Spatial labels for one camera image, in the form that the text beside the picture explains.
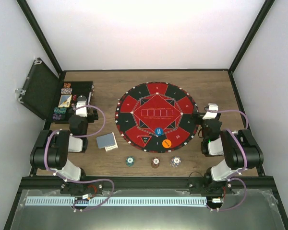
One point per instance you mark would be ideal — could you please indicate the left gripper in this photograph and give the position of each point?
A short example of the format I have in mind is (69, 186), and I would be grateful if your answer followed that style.
(95, 116)

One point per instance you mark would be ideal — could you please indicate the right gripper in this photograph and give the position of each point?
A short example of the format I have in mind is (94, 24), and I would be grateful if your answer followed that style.
(200, 115)

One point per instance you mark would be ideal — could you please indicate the blue small blind button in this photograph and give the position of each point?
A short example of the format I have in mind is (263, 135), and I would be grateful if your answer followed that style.
(159, 131)

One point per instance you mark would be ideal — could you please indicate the green blue chip stack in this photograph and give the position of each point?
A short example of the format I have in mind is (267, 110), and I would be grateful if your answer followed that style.
(130, 161)

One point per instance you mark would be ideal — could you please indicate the orange black chip stack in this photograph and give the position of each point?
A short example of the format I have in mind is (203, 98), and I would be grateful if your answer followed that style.
(155, 162)

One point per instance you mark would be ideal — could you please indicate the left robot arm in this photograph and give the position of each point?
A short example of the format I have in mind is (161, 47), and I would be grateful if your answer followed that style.
(51, 149)

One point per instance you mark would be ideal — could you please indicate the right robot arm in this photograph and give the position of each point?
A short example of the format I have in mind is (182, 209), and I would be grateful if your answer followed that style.
(239, 148)

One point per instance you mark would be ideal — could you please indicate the black poker case tray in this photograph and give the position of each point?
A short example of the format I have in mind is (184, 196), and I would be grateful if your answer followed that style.
(73, 94)

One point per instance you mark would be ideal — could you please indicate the green chips in case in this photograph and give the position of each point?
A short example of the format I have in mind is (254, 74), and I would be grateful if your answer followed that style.
(60, 111)

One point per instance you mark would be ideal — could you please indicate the blue backed card deck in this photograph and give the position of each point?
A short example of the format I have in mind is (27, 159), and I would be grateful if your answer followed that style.
(105, 141)

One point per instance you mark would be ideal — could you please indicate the card deck in case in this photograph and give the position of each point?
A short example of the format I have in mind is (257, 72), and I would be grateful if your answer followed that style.
(65, 100)

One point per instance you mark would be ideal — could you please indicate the purple chips in case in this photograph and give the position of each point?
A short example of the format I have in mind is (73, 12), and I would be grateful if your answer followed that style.
(58, 117)

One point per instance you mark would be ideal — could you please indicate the white playing card box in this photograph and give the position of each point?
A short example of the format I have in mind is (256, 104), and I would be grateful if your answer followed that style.
(109, 148)

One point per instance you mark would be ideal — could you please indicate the orange chips in case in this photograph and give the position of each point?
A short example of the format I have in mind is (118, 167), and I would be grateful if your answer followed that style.
(66, 89)

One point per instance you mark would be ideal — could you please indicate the orange big blind button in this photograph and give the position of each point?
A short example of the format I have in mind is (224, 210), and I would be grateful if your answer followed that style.
(166, 143)

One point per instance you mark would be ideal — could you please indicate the round red black poker mat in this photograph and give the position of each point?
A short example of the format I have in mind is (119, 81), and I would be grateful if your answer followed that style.
(156, 104)

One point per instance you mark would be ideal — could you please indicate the black poker case lid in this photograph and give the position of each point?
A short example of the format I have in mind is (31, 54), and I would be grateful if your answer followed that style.
(39, 89)

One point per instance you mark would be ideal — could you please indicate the black aluminium front rail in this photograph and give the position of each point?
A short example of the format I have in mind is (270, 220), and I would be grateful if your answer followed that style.
(194, 184)

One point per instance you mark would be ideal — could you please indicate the light blue slotted cable duct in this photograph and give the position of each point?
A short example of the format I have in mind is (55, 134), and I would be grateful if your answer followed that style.
(118, 201)

